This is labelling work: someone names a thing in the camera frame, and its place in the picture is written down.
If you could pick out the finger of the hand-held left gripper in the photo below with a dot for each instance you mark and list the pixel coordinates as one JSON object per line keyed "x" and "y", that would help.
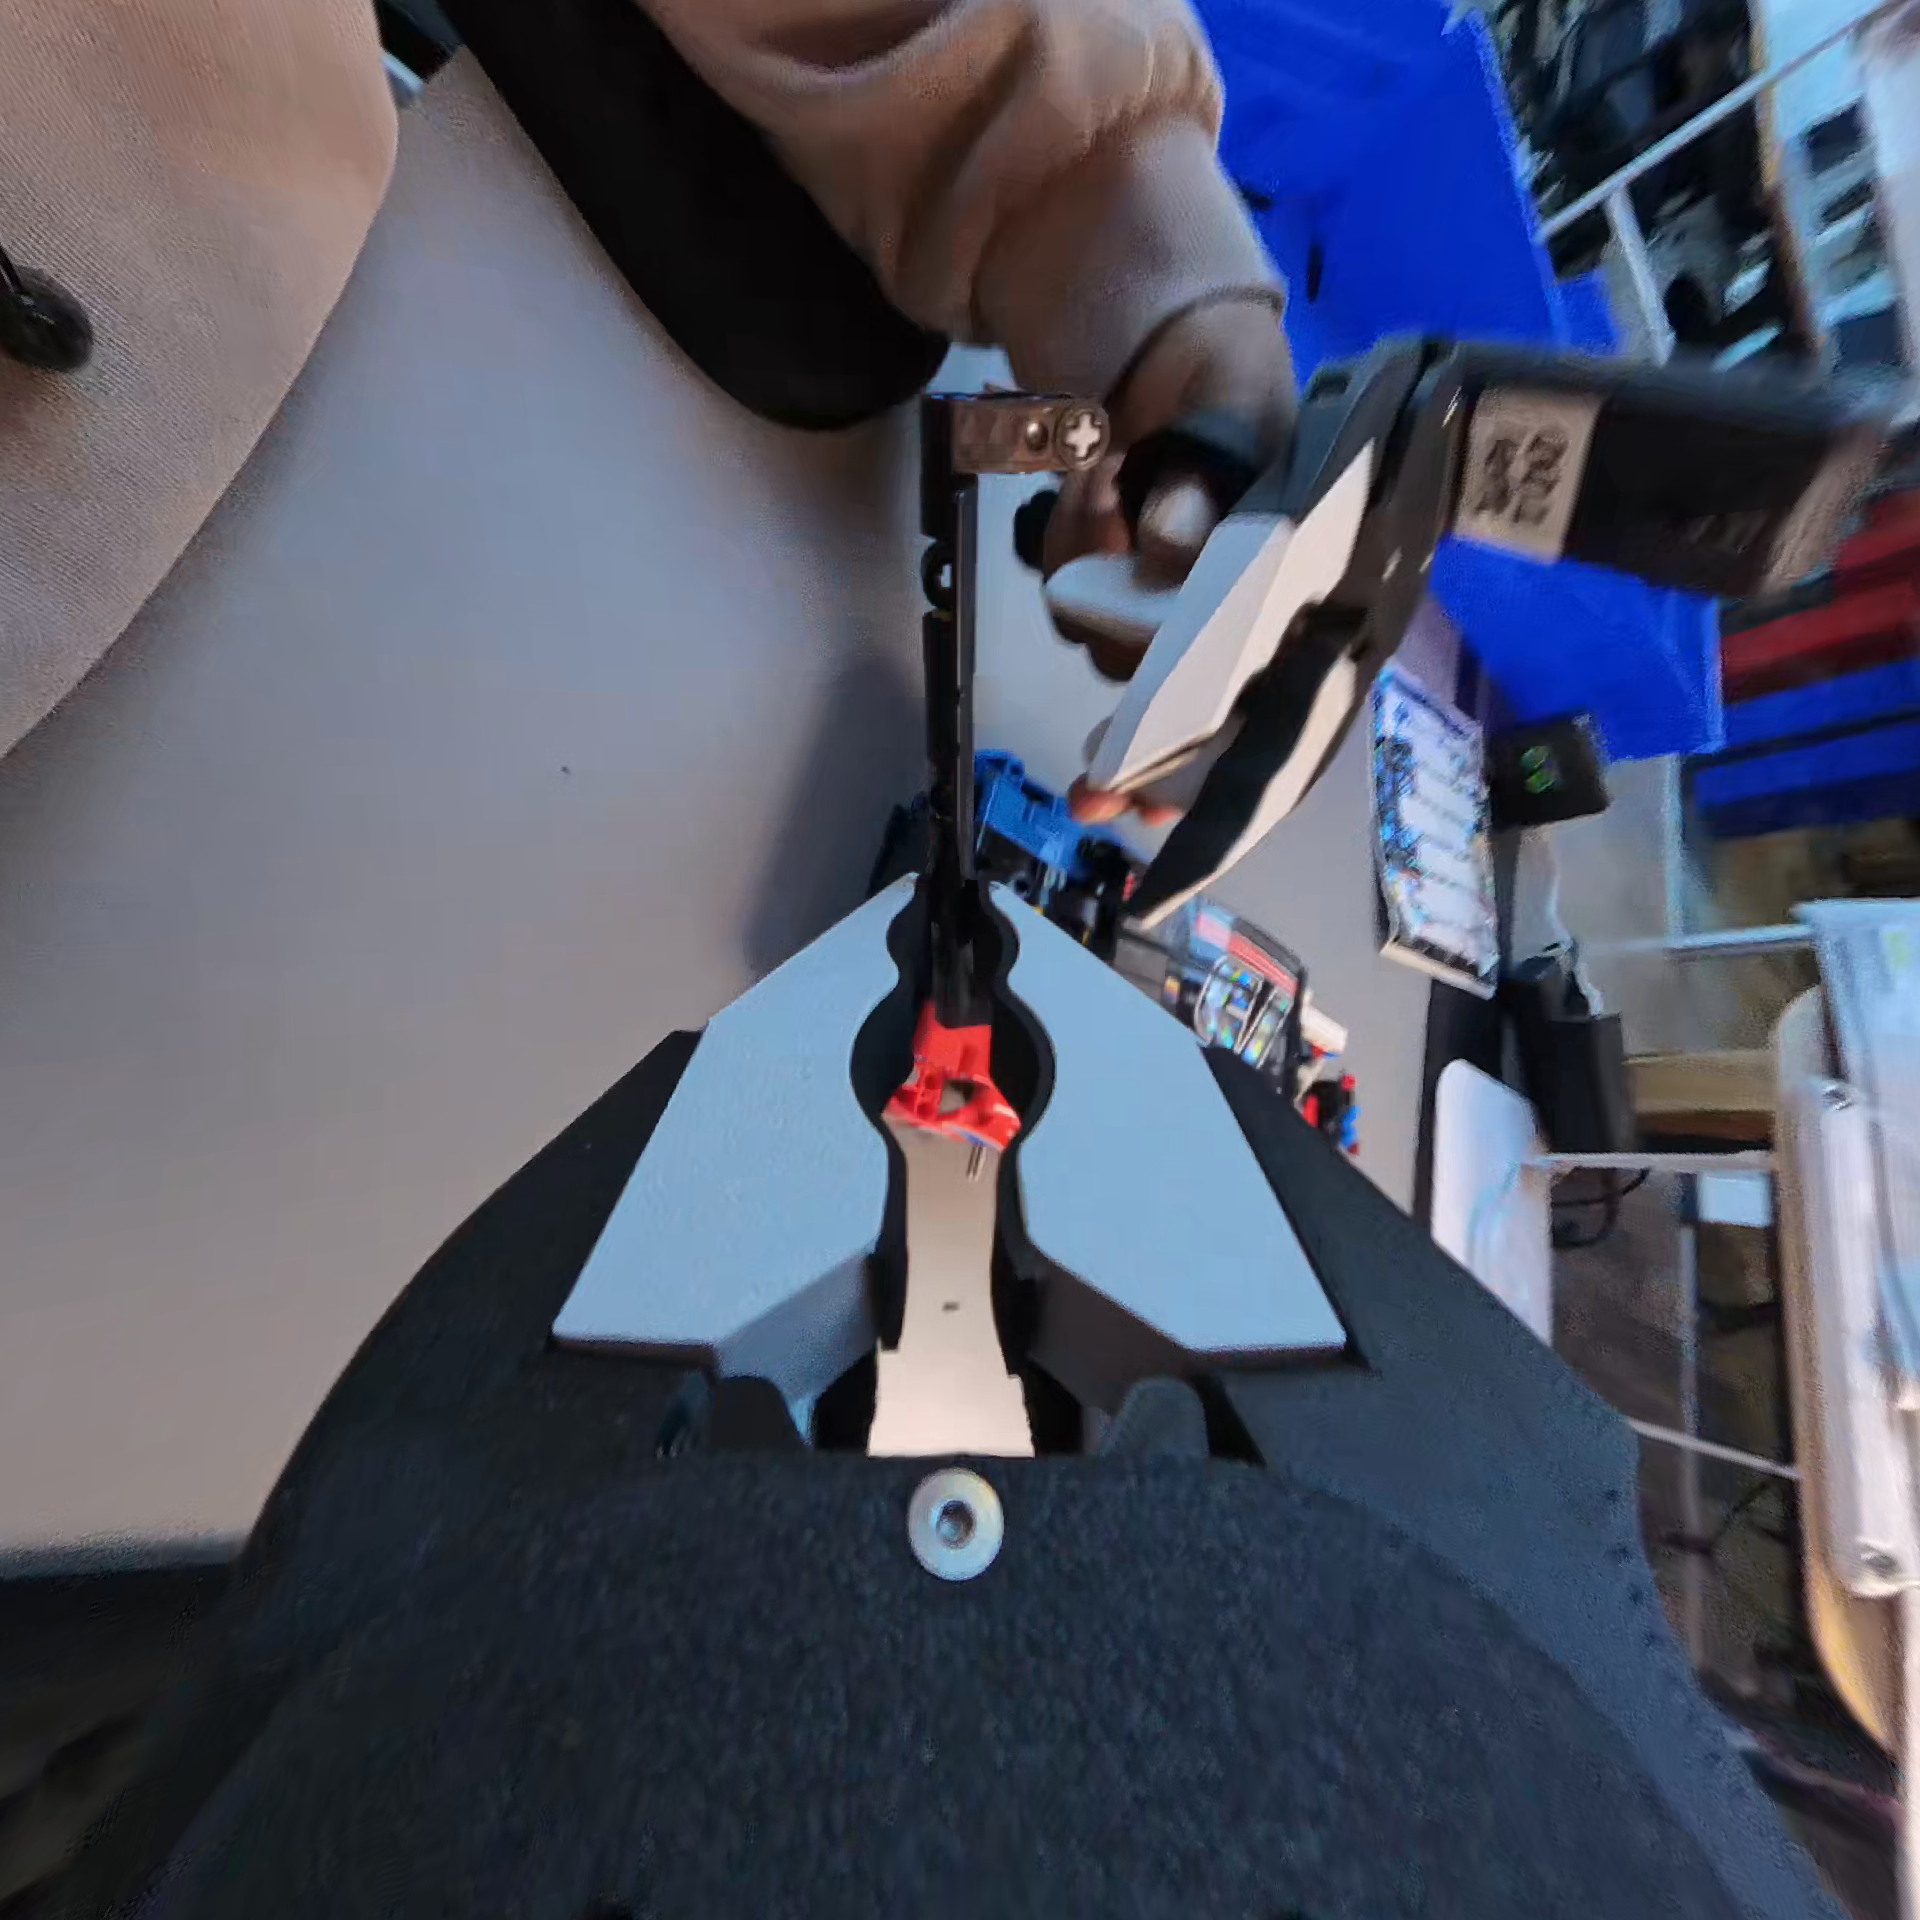
{"x": 1275, "y": 764}
{"x": 1230, "y": 644}

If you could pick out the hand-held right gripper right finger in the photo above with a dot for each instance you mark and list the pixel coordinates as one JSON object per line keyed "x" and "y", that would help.
{"x": 1170, "y": 1200}

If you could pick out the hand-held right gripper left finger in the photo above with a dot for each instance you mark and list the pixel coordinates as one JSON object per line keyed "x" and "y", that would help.
{"x": 735, "y": 1185}

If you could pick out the lego race car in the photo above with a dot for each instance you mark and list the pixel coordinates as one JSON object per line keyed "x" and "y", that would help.
{"x": 1230, "y": 975}

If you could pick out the black lego beam assembly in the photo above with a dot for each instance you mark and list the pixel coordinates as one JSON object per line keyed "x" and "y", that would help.
{"x": 953, "y": 720}

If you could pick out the person's left forearm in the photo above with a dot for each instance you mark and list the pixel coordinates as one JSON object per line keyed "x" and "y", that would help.
{"x": 974, "y": 149}

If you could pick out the open lego instruction booklet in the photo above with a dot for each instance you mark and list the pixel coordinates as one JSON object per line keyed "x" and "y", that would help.
{"x": 1823, "y": 1620}

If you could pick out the person's left hand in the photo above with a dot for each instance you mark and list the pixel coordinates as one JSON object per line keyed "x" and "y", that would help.
{"x": 1208, "y": 376}

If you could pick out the shiny sticker sheet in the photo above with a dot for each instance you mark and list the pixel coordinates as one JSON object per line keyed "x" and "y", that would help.
{"x": 1433, "y": 840}

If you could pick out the small black timer device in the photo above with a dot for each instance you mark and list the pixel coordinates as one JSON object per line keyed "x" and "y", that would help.
{"x": 1545, "y": 768}

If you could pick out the stack of red blue bins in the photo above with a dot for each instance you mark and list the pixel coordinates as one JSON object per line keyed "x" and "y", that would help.
{"x": 1828, "y": 705}

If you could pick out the metal storage rack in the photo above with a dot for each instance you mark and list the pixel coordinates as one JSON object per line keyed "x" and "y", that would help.
{"x": 1651, "y": 149}

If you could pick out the person's hoodie torso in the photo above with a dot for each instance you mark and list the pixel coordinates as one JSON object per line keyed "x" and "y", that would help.
{"x": 150, "y": 299}

